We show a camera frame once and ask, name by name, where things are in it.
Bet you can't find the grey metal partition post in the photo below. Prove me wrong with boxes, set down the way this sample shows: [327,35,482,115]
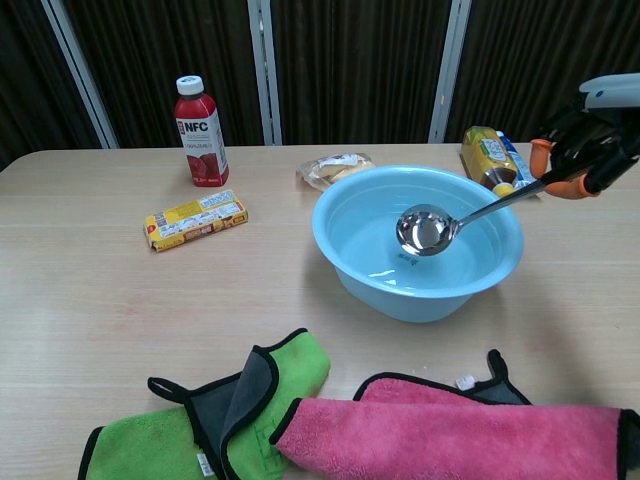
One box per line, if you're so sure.
[247,0,283,146]
[40,0,120,150]
[428,0,473,145]

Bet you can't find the clear bagged bread snack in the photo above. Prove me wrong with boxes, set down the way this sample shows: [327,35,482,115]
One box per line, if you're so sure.
[295,152,376,192]

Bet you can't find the yellow tea bottle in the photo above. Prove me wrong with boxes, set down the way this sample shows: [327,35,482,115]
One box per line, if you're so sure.
[459,125,521,201]

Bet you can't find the yellow biscuit box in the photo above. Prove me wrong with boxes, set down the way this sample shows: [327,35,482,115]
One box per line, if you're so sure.
[143,189,250,253]

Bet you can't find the red NFC juice bottle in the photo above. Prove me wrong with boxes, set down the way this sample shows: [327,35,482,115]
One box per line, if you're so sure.
[174,75,231,188]

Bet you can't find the metal ladle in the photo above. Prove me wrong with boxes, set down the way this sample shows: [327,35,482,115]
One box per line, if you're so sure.
[395,169,589,258]

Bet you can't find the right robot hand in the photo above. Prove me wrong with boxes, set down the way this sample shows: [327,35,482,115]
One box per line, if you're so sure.
[530,73,640,201]

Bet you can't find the blue white toothpaste tube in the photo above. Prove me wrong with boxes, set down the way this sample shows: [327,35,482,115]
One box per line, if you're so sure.
[495,129,540,194]

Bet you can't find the light blue plastic basin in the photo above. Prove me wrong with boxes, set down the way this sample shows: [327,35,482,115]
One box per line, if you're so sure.
[311,165,526,324]

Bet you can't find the pink grey microfibre cloth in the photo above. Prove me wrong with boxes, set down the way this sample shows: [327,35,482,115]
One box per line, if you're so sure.
[268,348,640,480]

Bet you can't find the green grey microfibre cloth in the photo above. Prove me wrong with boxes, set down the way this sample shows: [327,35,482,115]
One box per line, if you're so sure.
[77,327,332,480]

